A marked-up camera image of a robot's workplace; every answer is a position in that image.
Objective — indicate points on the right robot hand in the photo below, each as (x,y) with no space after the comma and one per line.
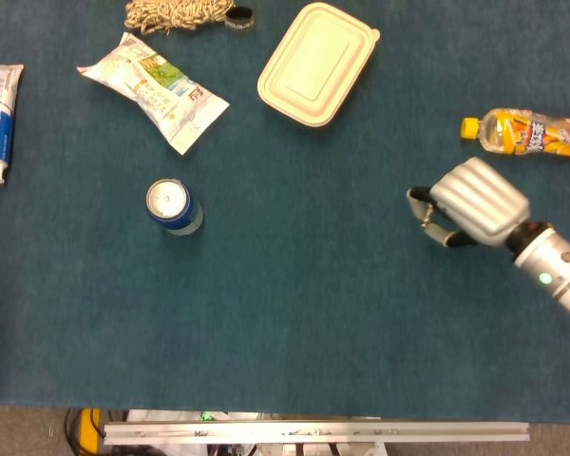
(480,202)

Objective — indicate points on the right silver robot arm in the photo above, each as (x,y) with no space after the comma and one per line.
(553,266)

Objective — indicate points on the orange drink plastic bottle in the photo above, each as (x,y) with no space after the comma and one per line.
(532,133)

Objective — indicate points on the blue felt table mat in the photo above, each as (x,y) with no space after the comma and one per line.
(285,209)

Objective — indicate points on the cream lidded food container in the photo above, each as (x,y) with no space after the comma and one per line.
(316,64)

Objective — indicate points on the blue aluminium drink can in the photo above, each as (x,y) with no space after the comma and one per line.
(172,205)

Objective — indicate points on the white green snack bag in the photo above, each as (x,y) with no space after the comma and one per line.
(157,92)

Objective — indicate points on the yellow black device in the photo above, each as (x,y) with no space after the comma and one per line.
(89,430)

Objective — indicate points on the silver aluminium profile rail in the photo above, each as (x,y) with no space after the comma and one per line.
(313,431)

